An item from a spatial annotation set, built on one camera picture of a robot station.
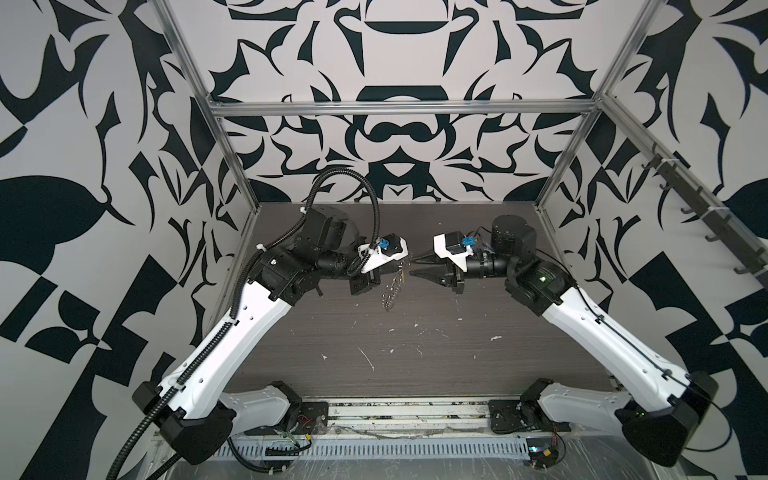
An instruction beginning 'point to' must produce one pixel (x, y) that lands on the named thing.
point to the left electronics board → (281, 451)
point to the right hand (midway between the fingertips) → (414, 263)
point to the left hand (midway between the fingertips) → (395, 257)
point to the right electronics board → (542, 451)
